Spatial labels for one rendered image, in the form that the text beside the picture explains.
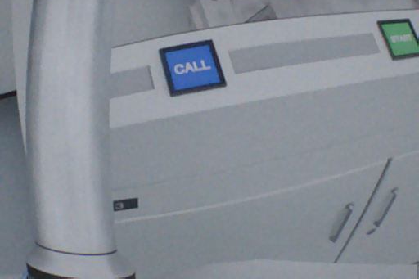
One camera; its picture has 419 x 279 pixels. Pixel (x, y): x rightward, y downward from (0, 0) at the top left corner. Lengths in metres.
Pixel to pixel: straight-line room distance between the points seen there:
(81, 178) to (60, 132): 0.04
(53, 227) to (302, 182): 0.49
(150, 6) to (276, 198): 0.28
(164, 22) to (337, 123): 0.26
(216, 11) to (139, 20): 0.13
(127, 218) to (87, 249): 0.39
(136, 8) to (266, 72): 0.27
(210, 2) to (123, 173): 0.22
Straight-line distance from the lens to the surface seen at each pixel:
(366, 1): 1.24
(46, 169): 0.83
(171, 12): 1.26
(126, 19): 1.25
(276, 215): 1.32
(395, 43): 1.11
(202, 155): 1.10
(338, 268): 1.11
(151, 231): 1.26
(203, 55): 1.05
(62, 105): 0.82
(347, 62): 1.08
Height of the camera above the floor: 1.84
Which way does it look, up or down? 60 degrees down
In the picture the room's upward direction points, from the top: 8 degrees clockwise
